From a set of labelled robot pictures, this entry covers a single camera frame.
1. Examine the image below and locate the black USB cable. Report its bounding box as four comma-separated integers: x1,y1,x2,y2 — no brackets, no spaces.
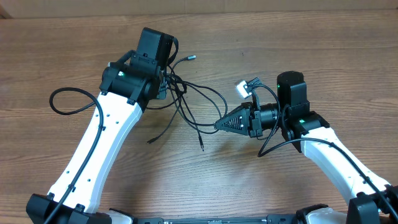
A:
161,55,229,135
146,73,206,152

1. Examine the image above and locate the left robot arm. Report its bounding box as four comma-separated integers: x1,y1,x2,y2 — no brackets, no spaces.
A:
26,27,178,223

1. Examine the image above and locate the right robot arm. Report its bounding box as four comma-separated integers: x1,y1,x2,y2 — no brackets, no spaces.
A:
214,71,397,223

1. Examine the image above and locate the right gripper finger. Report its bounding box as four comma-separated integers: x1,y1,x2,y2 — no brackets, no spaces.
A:
214,119,249,136
217,104,252,128

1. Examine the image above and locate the brown cardboard backdrop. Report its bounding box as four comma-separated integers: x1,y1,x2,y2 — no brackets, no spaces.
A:
1,0,397,19

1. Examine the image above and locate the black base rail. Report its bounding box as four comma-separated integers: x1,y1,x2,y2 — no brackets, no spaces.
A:
133,214,302,224

